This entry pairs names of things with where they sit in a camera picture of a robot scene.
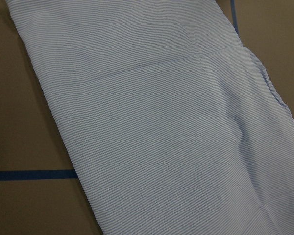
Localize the light blue striped shirt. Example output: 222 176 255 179
7 0 294 235

